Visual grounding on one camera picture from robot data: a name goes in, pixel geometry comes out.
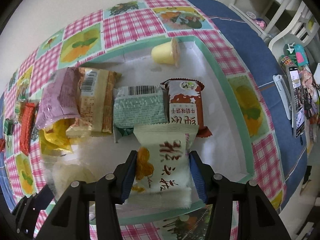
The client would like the colourful clutter pile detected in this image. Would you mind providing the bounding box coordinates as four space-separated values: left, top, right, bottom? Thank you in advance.
274 43 319 148

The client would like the yellow pudding cup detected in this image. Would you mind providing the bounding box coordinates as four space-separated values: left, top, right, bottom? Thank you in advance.
151 38 180 67

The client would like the dark green snack packet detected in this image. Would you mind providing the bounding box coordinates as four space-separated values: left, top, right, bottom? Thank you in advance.
4 119 14 135

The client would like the white tray with teal rim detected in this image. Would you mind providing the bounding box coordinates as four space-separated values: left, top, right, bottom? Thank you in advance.
39 36 256 226

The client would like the smartphone on stand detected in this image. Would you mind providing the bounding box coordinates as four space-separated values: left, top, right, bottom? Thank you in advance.
286 65 305 138

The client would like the clear-wrapped round white bun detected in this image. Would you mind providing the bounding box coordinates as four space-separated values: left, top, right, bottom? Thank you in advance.
42 153 97 201

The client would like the white wooden shelf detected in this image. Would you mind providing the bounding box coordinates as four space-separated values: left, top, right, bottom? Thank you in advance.
228 0 319 57

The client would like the pink checkered picture tablecloth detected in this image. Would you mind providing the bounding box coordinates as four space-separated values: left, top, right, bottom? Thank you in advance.
1 0 287 211

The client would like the light teal snack packet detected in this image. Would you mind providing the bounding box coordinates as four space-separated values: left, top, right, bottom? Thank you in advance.
113 85 168 142

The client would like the red patterned packet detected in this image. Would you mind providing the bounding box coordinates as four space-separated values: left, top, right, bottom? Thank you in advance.
20 102 36 156

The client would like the blue plaid bed cover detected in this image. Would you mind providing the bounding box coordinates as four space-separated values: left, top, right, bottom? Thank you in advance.
14 0 307 207

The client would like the white calligraphy snack packet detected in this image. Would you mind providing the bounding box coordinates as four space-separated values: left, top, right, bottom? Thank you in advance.
127 123 199 209

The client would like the green-edged clear biscuit packet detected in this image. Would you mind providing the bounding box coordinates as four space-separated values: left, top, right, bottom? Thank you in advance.
14 101 26 124

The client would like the yellow soft bread packet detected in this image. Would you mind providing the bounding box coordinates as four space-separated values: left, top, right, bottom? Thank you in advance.
39 118 75 155

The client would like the maroon milk biscuit packet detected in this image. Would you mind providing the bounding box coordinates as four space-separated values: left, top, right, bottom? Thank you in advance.
161 78 212 138

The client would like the dark red nice snack packet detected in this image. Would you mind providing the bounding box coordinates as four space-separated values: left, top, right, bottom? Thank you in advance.
0 139 5 152

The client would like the purple snack packet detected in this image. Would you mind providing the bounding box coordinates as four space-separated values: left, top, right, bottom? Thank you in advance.
35 67 80 129

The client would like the orange barcode bread packet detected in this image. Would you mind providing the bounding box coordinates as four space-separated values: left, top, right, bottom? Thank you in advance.
66 67 121 138

